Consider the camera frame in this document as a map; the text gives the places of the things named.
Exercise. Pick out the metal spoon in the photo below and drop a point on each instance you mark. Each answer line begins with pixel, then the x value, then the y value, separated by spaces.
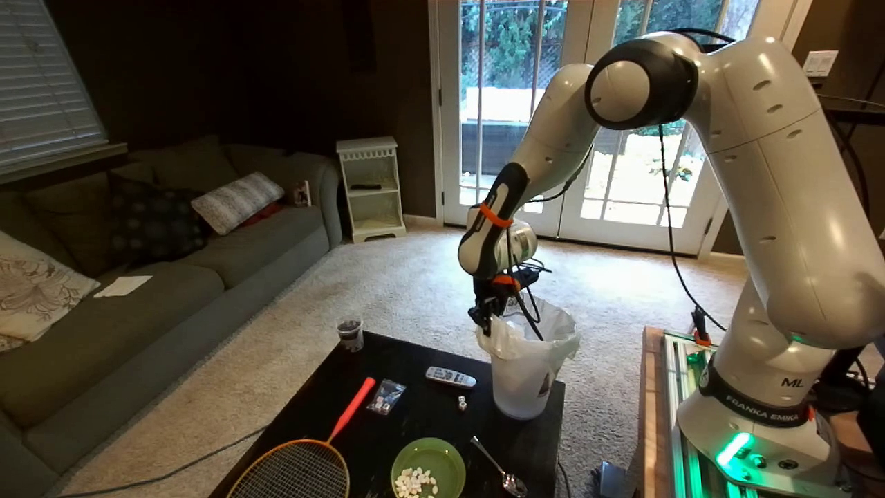
pixel 511 481

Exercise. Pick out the white side shelf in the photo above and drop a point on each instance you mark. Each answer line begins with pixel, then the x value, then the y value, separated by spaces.
pixel 368 170

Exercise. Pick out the green bowl with white pieces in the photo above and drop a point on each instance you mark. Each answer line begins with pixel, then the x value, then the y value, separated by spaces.
pixel 428 469

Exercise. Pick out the black coffee table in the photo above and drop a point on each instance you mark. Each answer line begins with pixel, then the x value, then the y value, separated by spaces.
pixel 368 442

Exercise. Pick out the window blinds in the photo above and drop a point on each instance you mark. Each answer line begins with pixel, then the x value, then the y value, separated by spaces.
pixel 46 108

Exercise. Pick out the white paper on sofa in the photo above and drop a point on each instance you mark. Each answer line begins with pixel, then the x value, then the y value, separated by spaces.
pixel 124 285

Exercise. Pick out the striped white pillow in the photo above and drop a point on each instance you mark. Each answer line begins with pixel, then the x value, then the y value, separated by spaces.
pixel 240 200

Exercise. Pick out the orange badminton racket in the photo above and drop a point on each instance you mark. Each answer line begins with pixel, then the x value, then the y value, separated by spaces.
pixel 305 465

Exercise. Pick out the robot base stand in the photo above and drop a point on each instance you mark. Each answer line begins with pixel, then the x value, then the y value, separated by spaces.
pixel 696 447

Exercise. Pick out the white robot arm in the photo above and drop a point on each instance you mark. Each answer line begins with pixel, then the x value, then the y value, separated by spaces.
pixel 817 271

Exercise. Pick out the light floral pillow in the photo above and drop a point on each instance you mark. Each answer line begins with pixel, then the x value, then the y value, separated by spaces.
pixel 34 292

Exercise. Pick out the small clear plastic packet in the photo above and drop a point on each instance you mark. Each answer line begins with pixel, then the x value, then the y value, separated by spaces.
pixel 386 395

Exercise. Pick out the grey green sofa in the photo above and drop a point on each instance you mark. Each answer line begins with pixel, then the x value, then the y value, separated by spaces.
pixel 107 359

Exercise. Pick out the dark glass cup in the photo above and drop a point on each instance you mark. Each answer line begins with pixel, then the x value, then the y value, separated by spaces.
pixel 352 335

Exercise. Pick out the dark patterned pillow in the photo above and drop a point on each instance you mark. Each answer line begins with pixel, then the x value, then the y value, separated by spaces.
pixel 151 223

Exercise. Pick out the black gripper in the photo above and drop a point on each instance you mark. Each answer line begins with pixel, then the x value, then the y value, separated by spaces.
pixel 511 285

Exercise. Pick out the grey remote control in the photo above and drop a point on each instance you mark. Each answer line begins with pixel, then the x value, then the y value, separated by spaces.
pixel 450 377

